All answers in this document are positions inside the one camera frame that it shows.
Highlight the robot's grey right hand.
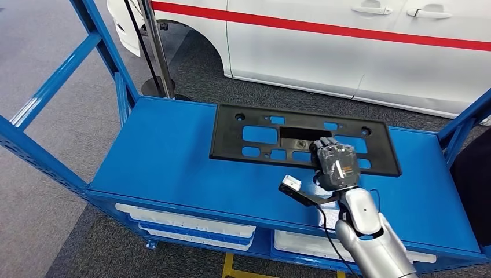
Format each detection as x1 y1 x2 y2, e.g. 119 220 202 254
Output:
309 137 361 192

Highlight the black license plate bracket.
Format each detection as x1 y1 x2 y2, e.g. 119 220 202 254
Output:
208 103 402 178

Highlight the blue metal shelf cart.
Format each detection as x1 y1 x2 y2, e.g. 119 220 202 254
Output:
0 0 491 278

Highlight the white car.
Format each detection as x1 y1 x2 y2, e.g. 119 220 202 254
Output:
107 0 491 127

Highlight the red barrier belt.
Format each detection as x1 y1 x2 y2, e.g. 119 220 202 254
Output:
151 1 491 53

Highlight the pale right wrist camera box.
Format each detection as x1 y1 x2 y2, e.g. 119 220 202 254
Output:
278 174 342 208

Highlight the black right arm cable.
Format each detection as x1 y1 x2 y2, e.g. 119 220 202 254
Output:
315 204 360 278

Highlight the white car door handle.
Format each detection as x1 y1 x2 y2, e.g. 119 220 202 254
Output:
351 3 393 16
406 5 453 20

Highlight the chrome stanchion post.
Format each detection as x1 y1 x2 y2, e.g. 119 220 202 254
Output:
137 0 190 103

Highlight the thin black strap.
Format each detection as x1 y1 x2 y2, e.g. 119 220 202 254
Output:
123 0 164 97

